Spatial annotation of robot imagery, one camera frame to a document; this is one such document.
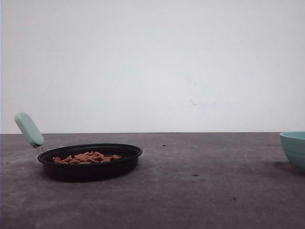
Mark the brown beef cubes pile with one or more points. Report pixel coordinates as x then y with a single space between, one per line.
86 158

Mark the teal ceramic bowl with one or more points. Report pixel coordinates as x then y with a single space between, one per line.
293 144

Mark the black frying pan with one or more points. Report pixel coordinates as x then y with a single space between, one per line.
66 172

